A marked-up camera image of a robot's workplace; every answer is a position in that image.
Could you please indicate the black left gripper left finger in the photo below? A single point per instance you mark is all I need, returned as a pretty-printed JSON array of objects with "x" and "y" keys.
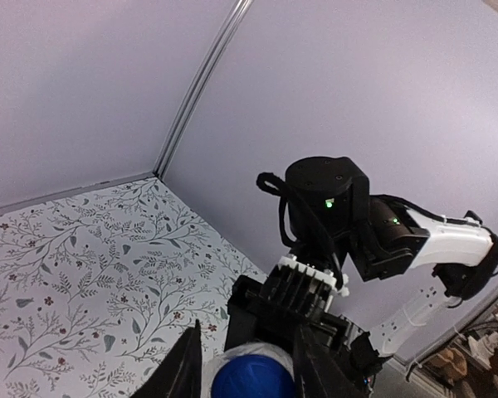
[{"x": 179, "y": 375}]

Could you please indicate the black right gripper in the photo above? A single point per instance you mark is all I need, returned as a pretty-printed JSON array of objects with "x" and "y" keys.
[{"x": 271, "y": 312}]

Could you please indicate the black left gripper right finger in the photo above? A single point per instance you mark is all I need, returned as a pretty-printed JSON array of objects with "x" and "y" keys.
[{"x": 316, "y": 375}]

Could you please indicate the blue label plastic bottle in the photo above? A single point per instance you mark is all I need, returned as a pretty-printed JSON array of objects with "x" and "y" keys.
[{"x": 211, "y": 367}]

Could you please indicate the blue bottle cap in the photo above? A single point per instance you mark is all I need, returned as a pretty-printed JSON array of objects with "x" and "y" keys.
[{"x": 252, "y": 376}]

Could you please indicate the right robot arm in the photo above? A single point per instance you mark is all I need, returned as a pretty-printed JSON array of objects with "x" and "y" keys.
[{"x": 327, "y": 215}]

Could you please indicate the floral patterned table mat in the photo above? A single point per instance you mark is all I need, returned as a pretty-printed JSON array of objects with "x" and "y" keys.
[{"x": 96, "y": 288}]

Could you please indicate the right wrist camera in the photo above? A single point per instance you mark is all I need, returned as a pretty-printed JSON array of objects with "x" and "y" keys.
[{"x": 338, "y": 288}]

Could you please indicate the right aluminium corner post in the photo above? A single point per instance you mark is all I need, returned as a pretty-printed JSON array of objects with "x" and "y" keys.
[{"x": 198, "y": 85}]

